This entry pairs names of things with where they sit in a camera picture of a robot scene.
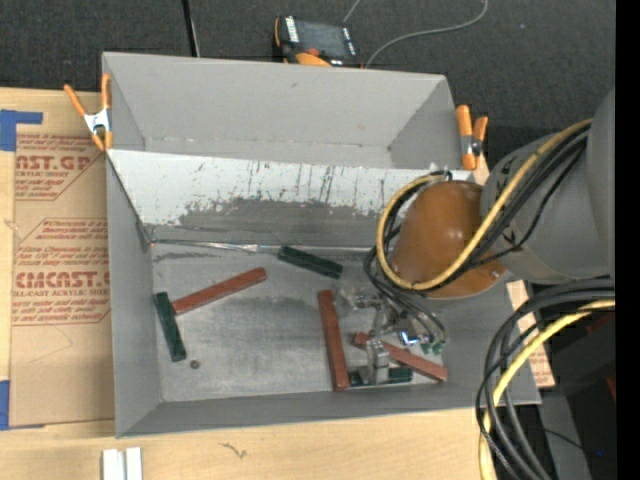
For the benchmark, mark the dark green flat block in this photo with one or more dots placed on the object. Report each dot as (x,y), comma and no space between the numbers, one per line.
(401,375)
(310,262)
(170,327)

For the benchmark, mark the grey metal bin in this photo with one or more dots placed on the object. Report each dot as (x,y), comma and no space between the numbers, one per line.
(260,118)

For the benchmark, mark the brown cardboard board, red print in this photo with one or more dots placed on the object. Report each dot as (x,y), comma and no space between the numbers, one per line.
(60,248)

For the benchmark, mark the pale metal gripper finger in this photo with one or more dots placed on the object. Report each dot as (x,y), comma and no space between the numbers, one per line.
(357,300)
(378,363)

